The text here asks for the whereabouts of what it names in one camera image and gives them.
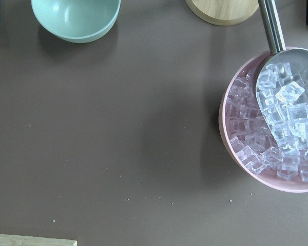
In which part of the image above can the pink ice bucket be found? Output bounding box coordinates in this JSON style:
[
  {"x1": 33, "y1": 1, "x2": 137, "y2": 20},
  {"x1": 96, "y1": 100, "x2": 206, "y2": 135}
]
[{"x1": 219, "y1": 51, "x2": 308, "y2": 193}]

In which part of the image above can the mint green bowl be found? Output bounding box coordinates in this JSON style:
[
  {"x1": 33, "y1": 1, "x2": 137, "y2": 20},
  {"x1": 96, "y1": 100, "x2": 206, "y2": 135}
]
[{"x1": 31, "y1": 0, "x2": 121, "y2": 43}]

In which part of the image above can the wooden stand with round base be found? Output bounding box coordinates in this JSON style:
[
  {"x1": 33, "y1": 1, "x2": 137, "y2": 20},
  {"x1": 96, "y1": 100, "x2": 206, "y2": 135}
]
[{"x1": 186, "y1": 0, "x2": 259, "y2": 26}]

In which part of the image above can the steel ice scoop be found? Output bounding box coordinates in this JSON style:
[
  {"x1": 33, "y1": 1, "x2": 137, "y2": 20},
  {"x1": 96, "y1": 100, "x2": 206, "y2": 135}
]
[{"x1": 255, "y1": 1, "x2": 308, "y2": 154}]

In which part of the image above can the bamboo cutting board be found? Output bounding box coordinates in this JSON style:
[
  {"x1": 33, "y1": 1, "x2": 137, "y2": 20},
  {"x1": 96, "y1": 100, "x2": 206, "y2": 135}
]
[{"x1": 0, "y1": 234, "x2": 78, "y2": 245}]

